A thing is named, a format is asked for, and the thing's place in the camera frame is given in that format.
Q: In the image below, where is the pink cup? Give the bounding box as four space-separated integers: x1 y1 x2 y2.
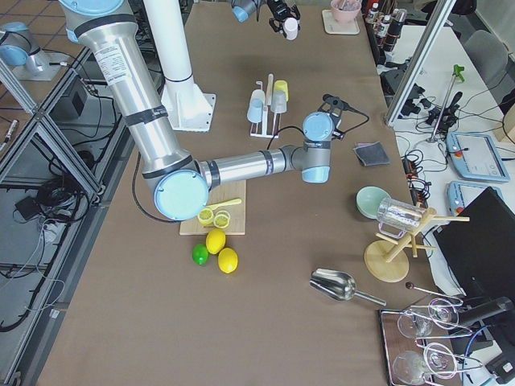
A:
282 18 299 40

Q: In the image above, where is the lemon slice top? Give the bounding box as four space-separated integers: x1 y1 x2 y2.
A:
196 207 214 226

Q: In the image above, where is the wine glass rack tray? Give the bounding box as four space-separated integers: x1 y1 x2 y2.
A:
379 296 483 385

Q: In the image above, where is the light blue cup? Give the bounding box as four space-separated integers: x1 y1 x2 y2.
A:
246 98 263 124

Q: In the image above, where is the grey cup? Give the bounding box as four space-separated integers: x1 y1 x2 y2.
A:
270 90 287 114

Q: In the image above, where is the green lime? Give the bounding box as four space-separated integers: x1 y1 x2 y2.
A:
192 244 210 265

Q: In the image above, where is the glass pitcher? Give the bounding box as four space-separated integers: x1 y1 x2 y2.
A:
377 197 426 239

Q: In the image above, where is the yellow lemon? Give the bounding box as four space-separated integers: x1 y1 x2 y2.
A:
217 248 239 273
205 228 226 255

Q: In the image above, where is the teach pendant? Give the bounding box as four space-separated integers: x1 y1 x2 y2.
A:
447 181 488 216
446 132 510 183

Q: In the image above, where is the lemon slice front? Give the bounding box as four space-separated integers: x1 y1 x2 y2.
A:
212 210 231 229

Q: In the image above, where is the teach pendant lower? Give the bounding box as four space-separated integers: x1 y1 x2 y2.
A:
447 181 488 216

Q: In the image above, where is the black monitor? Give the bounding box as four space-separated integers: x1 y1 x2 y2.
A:
433 187 514 299

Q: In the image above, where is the pink bowl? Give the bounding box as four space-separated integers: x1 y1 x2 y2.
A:
330 0 361 23

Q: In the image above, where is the cream cup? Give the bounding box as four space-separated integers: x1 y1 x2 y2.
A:
250 88 266 105

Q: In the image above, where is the metal scoop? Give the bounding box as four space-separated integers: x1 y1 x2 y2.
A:
309 268 386 307

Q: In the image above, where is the yellow plastic knife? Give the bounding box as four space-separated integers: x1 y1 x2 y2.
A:
205 198 242 211

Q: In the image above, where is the white wire cup rack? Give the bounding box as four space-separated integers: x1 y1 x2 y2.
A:
249 73 285 139

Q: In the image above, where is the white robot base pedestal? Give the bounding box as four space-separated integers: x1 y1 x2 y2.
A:
144 0 216 133

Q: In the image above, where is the yellow lemon upper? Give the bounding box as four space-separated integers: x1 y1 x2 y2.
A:
205 228 226 255

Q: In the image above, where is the green bowl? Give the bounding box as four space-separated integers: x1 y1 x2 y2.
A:
356 186 390 220

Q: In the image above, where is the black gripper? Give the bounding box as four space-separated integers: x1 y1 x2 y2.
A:
318 93 347 141
266 0 300 37

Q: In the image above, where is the yellow lemon lower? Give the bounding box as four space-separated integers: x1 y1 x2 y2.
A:
217 248 239 273

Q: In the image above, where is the lemon slice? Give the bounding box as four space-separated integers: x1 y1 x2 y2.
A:
212 210 231 229
196 207 214 226

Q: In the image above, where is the teach pendant upper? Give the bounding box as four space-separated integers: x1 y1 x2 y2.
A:
446 132 510 183

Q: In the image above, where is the beige tray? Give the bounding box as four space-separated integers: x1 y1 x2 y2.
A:
322 10 360 35

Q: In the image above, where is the yellow cup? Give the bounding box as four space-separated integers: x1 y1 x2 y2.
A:
274 80 289 101

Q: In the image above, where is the grey cloth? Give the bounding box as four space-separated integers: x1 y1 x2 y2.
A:
352 142 390 166

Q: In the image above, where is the bamboo cutting board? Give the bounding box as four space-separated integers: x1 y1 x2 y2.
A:
179 181 246 236

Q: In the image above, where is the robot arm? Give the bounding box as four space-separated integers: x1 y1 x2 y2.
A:
229 0 301 41
61 1 349 222

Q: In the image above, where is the wooden mug tree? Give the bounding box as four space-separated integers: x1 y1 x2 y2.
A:
364 207 470 283

